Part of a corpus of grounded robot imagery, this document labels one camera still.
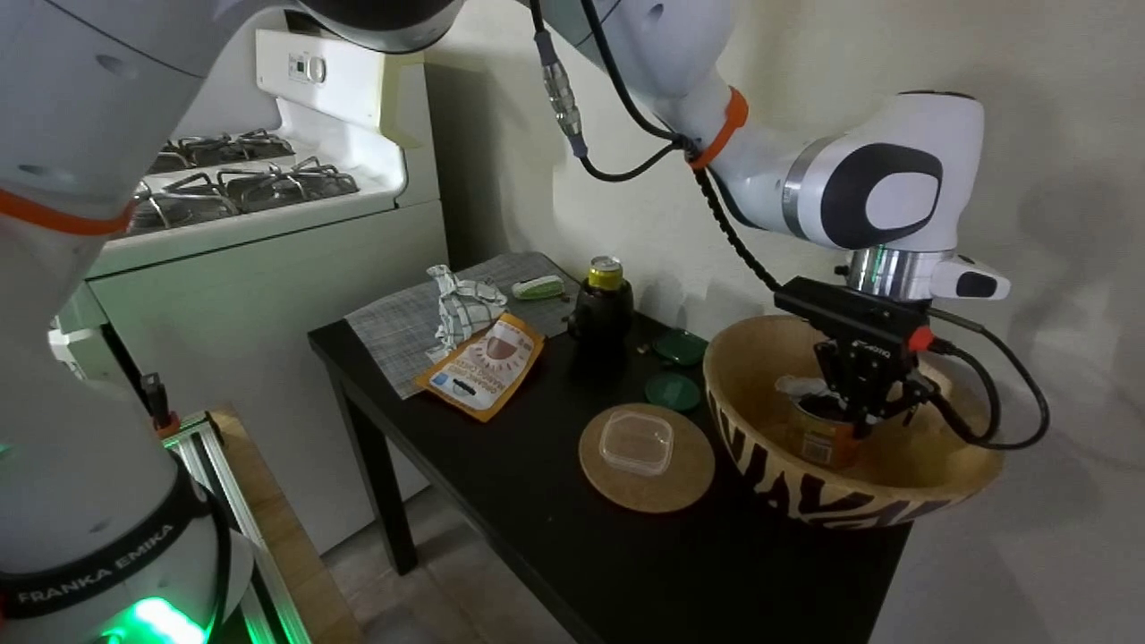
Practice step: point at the white green checkered cloth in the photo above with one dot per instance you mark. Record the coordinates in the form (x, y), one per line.
(461, 308)

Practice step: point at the white green scrub brush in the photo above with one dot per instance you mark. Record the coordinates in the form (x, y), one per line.
(537, 287)

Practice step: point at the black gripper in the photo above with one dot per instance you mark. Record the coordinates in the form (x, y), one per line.
(870, 349)

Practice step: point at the white stove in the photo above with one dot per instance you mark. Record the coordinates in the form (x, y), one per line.
(297, 189)

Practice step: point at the dark bottle with yellow cap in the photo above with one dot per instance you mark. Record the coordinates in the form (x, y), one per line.
(603, 314)

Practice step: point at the grey woven placemat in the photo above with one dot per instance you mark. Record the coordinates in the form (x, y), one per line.
(423, 325)

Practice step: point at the orange dried mango pouch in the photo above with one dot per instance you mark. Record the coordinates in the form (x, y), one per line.
(483, 375)

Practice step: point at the green glass dish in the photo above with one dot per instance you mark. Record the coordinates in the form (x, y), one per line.
(672, 371)

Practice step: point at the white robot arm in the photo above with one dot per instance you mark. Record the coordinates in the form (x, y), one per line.
(95, 515)

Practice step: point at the zebra pattern wooden bowl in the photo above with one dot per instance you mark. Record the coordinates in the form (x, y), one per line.
(907, 468)

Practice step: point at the black side table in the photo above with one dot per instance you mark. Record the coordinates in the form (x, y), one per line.
(724, 571)

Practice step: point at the clear plastic lid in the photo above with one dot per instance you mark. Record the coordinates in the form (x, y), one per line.
(638, 444)

